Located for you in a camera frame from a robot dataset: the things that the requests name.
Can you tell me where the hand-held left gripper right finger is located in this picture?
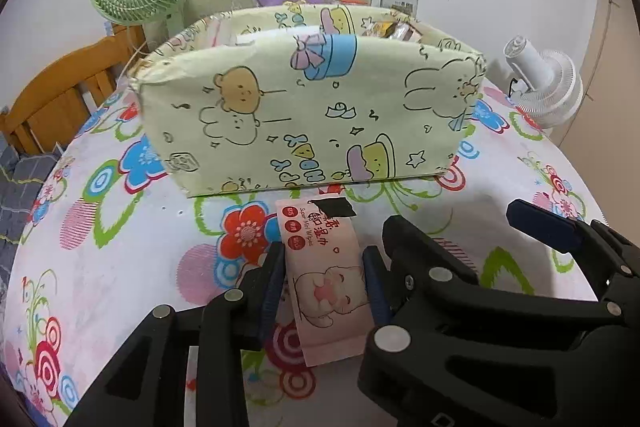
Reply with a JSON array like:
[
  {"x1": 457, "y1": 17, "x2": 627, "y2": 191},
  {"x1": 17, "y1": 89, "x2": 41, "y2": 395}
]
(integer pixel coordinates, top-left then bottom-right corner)
[{"x1": 363, "y1": 247, "x2": 402, "y2": 327}]

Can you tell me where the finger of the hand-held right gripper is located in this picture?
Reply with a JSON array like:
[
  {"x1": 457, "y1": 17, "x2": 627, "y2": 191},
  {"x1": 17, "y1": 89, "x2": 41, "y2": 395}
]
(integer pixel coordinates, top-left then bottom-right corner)
[
  {"x1": 357, "y1": 216, "x2": 640, "y2": 427},
  {"x1": 506, "y1": 199, "x2": 640, "y2": 348}
]

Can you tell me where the pink wet wipes packet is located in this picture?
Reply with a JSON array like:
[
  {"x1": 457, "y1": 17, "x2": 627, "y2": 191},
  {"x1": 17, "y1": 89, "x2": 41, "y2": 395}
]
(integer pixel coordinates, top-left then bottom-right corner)
[{"x1": 276, "y1": 195, "x2": 374, "y2": 368}]

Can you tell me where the cartoon print fabric storage box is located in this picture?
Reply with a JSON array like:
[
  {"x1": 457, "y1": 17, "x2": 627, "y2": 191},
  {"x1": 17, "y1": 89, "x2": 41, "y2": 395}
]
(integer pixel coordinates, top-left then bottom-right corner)
[{"x1": 127, "y1": 0, "x2": 488, "y2": 199}]

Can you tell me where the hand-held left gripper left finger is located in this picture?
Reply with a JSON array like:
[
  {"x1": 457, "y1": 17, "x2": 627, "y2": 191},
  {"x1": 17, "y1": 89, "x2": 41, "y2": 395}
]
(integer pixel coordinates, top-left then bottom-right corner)
[{"x1": 65, "y1": 243, "x2": 287, "y2": 427}]

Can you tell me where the grey plaid pillow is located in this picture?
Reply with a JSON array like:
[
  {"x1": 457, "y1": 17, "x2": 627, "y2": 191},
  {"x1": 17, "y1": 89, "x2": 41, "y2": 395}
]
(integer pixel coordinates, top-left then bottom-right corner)
[{"x1": 0, "y1": 144, "x2": 59, "y2": 279}]

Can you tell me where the beige wooden door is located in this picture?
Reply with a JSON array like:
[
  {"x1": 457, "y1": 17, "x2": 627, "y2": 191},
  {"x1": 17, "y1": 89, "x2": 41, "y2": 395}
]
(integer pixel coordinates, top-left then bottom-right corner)
[{"x1": 550, "y1": 0, "x2": 640, "y2": 229}]

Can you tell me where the white standing fan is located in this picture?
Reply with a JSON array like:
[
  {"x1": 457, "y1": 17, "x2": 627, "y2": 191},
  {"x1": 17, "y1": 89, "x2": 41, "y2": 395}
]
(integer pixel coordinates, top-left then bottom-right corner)
[{"x1": 502, "y1": 35, "x2": 585, "y2": 129}]

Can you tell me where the floral tablecloth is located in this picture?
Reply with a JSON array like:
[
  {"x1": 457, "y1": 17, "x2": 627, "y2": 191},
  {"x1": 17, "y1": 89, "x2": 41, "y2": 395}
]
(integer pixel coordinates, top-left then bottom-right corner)
[{"x1": 0, "y1": 77, "x2": 609, "y2": 427}]

